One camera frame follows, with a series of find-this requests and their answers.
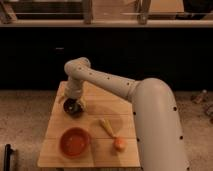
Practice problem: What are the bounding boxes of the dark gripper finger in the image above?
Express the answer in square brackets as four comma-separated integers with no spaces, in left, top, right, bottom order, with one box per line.
[79,98,86,110]
[58,96,65,103]

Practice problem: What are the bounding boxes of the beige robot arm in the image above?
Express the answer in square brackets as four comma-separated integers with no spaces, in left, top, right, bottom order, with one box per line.
[64,57,190,171]

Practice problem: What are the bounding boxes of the dark purple bowl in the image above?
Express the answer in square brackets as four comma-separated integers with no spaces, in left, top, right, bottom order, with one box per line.
[63,98,83,118]

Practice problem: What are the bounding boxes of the orange bowl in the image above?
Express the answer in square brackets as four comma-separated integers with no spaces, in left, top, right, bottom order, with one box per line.
[59,127,91,159]

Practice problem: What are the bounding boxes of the orange pepper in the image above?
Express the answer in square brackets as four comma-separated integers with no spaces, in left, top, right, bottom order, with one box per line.
[113,137,126,151]

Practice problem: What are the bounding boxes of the black object at floor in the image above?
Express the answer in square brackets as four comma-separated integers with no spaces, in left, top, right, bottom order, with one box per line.
[3,144,14,171]

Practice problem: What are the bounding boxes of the wooden shelf frame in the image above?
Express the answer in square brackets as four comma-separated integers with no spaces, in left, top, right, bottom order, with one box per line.
[0,0,213,28]

